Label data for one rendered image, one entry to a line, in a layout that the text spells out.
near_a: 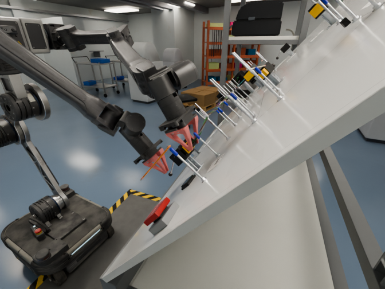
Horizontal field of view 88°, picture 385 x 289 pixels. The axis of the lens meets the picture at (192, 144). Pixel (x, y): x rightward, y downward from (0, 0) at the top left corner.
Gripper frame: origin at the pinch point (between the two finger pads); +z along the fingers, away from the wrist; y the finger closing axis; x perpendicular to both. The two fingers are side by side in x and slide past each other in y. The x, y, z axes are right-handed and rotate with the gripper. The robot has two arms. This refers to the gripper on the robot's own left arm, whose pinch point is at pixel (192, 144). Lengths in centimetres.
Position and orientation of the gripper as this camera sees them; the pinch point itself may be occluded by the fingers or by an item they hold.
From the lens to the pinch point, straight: 55.3
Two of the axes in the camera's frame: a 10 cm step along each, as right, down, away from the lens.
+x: -7.7, 1.8, 6.2
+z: 4.5, 8.3, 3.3
